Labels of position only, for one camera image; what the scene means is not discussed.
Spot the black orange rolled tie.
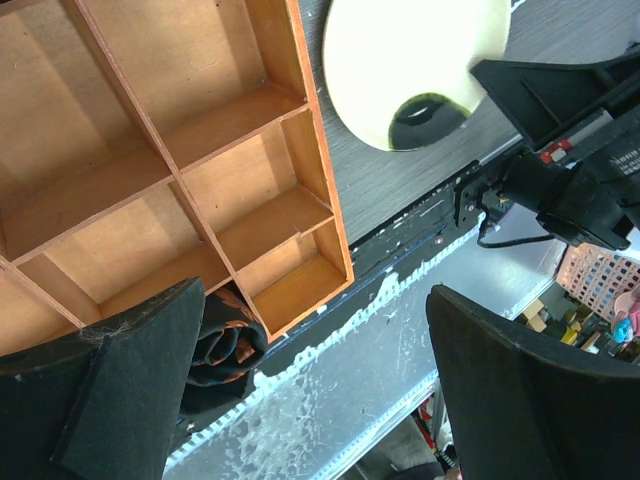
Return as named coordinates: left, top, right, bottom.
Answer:
left=180, top=287, right=268, bottom=416

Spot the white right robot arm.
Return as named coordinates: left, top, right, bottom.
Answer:
left=455, top=48, right=639, bottom=251

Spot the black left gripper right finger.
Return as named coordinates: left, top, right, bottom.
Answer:
left=426, top=285, right=639, bottom=479

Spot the cream plate with flower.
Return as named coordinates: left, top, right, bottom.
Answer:
left=322, top=0, right=512, bottom=152

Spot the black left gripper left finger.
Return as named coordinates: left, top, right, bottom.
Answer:
left=1, top=278, right=205, bottom=479

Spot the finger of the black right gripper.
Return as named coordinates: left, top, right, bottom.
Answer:
left=471, top=50, right=639, bottom=150

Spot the pink perforated storage basket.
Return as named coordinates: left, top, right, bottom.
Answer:
left=556, top=244, right=639, bottom=321

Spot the orange wooden compartment tray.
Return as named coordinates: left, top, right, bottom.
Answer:
left=1, top=1, right=354, bottom=354

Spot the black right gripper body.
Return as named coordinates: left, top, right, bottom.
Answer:
left=531, top=106, right=639, bottom=210

